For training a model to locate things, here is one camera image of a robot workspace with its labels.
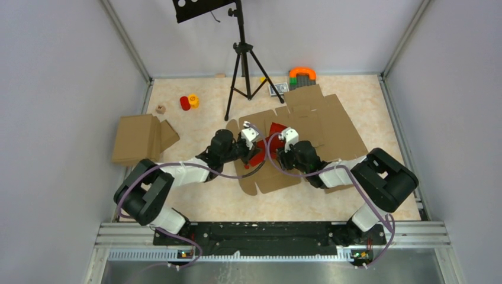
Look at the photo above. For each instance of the red cylinder toy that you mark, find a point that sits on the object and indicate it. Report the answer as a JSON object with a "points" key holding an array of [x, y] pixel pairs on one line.
{"points": [[184, 103]]}

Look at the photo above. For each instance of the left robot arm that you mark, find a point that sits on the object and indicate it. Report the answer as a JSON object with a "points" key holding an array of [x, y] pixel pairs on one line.
{"points": [[143, 194]]}

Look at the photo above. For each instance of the red paper box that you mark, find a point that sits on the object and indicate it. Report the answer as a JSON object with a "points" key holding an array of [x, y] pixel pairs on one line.
{"points": [[267, 146]]}

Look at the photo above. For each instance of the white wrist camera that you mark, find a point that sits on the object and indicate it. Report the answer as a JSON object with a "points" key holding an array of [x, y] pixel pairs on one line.
{"points": [[290, 137], [250, 134]]}

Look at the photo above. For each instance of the large flat cardboard sheet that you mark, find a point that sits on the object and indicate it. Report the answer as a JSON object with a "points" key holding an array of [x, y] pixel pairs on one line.
{"points": [[322, 120]]}

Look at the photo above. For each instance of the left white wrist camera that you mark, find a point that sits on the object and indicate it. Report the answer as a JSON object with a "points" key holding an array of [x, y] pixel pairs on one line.
{"points": [[250, 134]]}

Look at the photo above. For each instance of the small wooden cube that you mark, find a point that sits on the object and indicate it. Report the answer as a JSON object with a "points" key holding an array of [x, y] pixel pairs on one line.
{"points": [[160, 109]]}

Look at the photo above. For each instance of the orange arch toy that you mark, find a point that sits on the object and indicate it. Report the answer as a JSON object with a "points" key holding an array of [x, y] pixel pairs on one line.
{"points": [[305, 71]]}

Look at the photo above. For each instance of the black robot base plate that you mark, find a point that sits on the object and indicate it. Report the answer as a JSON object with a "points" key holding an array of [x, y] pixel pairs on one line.
{"points": [[273, 238]]}

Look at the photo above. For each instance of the folded brown cardboard box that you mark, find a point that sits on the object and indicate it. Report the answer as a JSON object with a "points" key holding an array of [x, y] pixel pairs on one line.
{"points": [[141, 137]]}

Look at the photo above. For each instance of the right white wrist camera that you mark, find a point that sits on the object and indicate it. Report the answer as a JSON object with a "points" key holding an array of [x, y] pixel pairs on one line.
{"points": [[290, 137]]}

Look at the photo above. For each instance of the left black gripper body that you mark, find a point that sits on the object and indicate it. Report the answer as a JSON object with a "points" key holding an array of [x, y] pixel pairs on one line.
{"points": [[240, 150]]}

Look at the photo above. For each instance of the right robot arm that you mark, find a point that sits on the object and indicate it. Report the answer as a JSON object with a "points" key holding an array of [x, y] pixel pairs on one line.
{"points": [[382, 181]]}

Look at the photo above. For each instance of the yellow toy block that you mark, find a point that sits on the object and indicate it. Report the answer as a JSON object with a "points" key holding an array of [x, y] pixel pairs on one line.
{"points": [[193, 100]]}

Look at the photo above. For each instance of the black camera tripod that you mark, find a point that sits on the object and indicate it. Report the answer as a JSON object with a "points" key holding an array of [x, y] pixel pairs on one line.
{"points": [[242, 49]]}

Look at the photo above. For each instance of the black perforated plate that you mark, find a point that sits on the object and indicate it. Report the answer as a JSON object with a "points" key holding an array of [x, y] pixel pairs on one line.
{"points": [[188, 9]]}

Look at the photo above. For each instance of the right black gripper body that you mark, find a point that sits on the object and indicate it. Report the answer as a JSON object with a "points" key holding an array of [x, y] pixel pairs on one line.
{"points": [[288, 160]]}

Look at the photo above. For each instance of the playing card deck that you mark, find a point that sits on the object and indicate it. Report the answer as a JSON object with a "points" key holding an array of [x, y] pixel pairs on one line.
{"points": [[280, 87]]}

